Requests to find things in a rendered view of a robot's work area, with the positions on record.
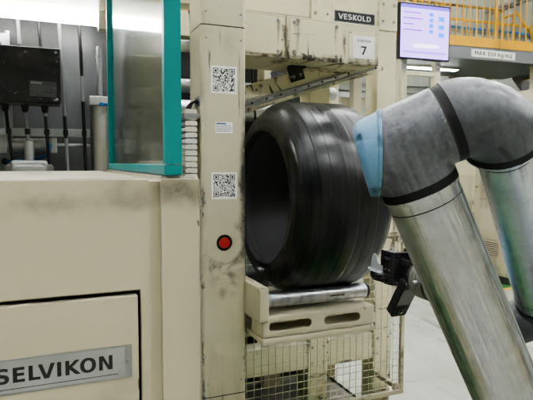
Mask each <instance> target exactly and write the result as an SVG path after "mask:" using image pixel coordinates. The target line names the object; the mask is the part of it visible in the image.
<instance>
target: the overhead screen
mask: <svg viewBox="0 0 533 400"><path fill-rule="evenodd" d="M450 18H451V8H450V7H445V6H431V5H424V4H417V3H410V2H398V3H397V59H401V60H422V61H432V62H444V63H446V62H449V49H450Z"/></svg>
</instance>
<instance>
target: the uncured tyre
mask: <svg viewBox="0 0 533 400"><path fill-rule="evenodd" d="M363 118H364V116H363V115H361V114H360V113H359V112H358V111H356V110H353V109H352V108H349V107H346V106H343V105H340V104H331V103H316V102H281V103H278V104H274V105H272V106H270V107H268V108H267V109H266V110H265V111H264V112H263V113H262V114H261V115H260V116H259V117H258V118H257V119H256V120H255V121H254V122H253V123H252V125H251V127H250V129H249V130H248V132H247V135H246V137H245V205H244V210H245V250H246V253H247V256H248V259H249V260H250V262H251V265H252V266H253V268H254V269H255V270H256V271H257V273H258V274H259V275H260V276H262V277H263V278H264V279H265V280H266V281H267V282H268V283H269V284H270V285H271V286H273V287H275V288H277V289H279V290H293V289H301V288H310V287H325V286H333V285H341V284H350V283H353V282H355V281H357V280H359V279H361V278H362V277H363V276H364V275H365V274H366V273H367V272H368V267H370V265H371V260H372V255H373V254H374V253H376V254H377V255H378V256H379V254H380V253H381V251H382V249H383V247H384V245H385V242H386V239H387V236H388V234H389V228H390V224H391V220H392V215H391V213H390V212H389V208H388V207H387V206H386V205H385V203H384V202H383V200H382V197H381V195H380V196H379V197H371V196H370V193H369V191H368V187H367V185H366V180H365V177H364V174H363V171H362V166H361V164H360V160H359V155H358V152H357V149H356V146H355V140H354V137H353V128H354V126H355V123H356V122H357V121H359V120H361V119H363Z"/></svg>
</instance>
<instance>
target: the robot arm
mask: <svg viewBox="0 0 533 400"><path fill-rule="evenodd" d="M353 137H354V140H355V146H356V149H357V152H358V155H359V160H360V164H361V166H362V171H363V174H364V177H365V180H366V185H367V187H368V191H369V193H370V196H371V197H379V196H380V195H381V197H382V200H383V202H384V203H385V205H386V206H387V207H388V208H389V212H390V213H391V215H392V218H393V220H394V222H395V225H396V227H397V230H398V232H399V234H400V235H401V239H402V240H403V243H404V245H405V247H406V248H404V251H403V252H395V251H392V250H382V252H381V263H380V262H379V260H378V255H377V254H376V253H374V254H373V255H372V260H371V265H370V267H368V272H369V274H370V277H371V278H372V279H374V280H376V281H379V282H382V283H384V284H387V285H391V286H397V288H396V290H395V291H394V293H393V297H392V298H391V300H390V302H389V304H388V307H387V311H388V312H389V314H390V316H391V317H397V316H402V315H406V313H407V311H408V308H409V307H410V305H411V303H412V300H413V299H414V297H415V296H416V297H418V298H422V299H424V300H427V301H429V302H430V304H431V307H432V309H433V311H434V314H435V316H436V319H437V321H438V323H439V326H440V328H441V330H442V332H443V335H444V336H445V339H446V341H447V344H448V346H449V348H450V350H451V353H452V355H453V357H454V360H455V362H456V364H457V366H458V369H459V371H460V373H461V375H462V378H463V380H464V383H465V384H466V387H467V390H468V391H469V393H470V397H471V398H472V400H533V360H532V358H531V355H530V352H529V351H528V348H527V346H526V343H529V342H532V341H533V104H532V103H531V101H530V100H528V99H527V98H526V97H525V96H523V95H522V94H521V93H520V92H518V91H516V90H514V89H513V88H511V87H509V86H506V85H504V84H502V83H499V82H496V81H493V80H489V79H483V78H478V77H460V78H454V79H447V80H444V81H442V82H440V83H436V85H435V86H433V87H430V88H428V89H426V90H422V91H421V92H419V93H417V94H414V95H412V96H410V97H407V98H405V99H403V100H401V101H399V102H396V103H394V104H392V105H390V106H387V107H385V108H383V109H378V110H376V112H375V113H372V114H371V115H369V116H367V117H364V118H363V119H361V120H359V121H357V122H356V123H355V126H354V128H353ZM463 160H466V161H467V162H468V163H469V164H471V165H472V166H474V167H476V168H478V170H479V173H480V176H481V181H482V184H483V187H484V190H485V196H486V198H487V202H488V204H489V210H490V213H491V216H492V219H493V224H494V227H495V230H496V233H497V238H498V241H499V244H500V250H501V252H502V256H503V258H504V264H505V267H506V270H507V273H508V277H509V281H510V284H511V287H512V292H513V300H511V301H509V300H508V299H507V296H506V294H505V292H504V288H503V287H502V284H501V282H500V279H499V277H498V274H497V271H496V269H495V267H494V265H493V262H492V259H491V257H490V255H489V252H488V249H487V247H486V245H485V242H484V240H483V237H482V235H481V232H480V230H479V228H478V226H477V222H476V220H475V218H474V215H473V212H472V210H471V208H470V205H469V203H468V201H467V198H466V195H465V193H464V190H463V189H462V185H461V183H460V181H459V173H458V170H457V168H456V166H455V164H456V163H458V162H461V161H463Z"/></svg>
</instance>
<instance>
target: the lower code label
mask: <svg viewBox="0 0 533 400"><path fill-rule="evenodd" d="M211 188H212V199H237V172H211Z"/></svg>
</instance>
